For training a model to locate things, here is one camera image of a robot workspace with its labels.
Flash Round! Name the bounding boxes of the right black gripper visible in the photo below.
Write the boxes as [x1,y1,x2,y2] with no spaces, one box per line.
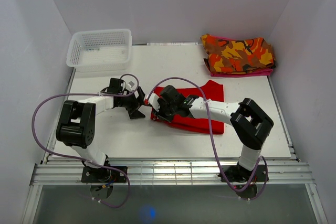
[152,99,177,123]

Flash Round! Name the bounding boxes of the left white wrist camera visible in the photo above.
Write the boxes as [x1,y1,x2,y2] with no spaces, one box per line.
[125,81,137,92]

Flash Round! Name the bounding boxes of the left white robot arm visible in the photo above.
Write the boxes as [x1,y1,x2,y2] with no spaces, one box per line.
[56,78,145,182]

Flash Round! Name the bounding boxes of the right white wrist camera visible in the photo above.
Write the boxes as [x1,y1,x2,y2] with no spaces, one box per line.
[144,93,160,111]

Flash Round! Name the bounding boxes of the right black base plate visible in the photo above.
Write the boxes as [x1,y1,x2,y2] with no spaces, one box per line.
[222,165,269,183]

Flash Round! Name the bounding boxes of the aluminium frame rail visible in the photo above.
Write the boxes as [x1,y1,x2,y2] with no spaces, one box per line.
[30,161,315,185]

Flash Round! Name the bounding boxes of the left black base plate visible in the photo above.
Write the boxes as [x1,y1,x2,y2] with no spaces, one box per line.
[81,166,128,184]

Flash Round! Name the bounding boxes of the orange camouflage folded trousers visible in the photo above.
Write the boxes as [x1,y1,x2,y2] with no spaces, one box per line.
[201,33,276,74]

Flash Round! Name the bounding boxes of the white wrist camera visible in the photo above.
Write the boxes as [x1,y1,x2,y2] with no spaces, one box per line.
[125,81,137,92]
[144,93,160,111]

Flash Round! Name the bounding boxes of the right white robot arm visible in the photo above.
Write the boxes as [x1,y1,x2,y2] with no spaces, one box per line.
[149,85,274,180]

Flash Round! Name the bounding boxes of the white perforated plastic basket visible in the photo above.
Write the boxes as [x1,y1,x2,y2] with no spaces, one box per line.
[66,29,132,72]

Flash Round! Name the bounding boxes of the red trousers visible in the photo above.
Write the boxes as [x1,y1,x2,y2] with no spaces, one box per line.
[150,79,225,135]

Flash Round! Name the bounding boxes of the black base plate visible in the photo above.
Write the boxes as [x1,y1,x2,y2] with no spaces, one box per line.
[81,166,128,184]
[222,165,269,183]

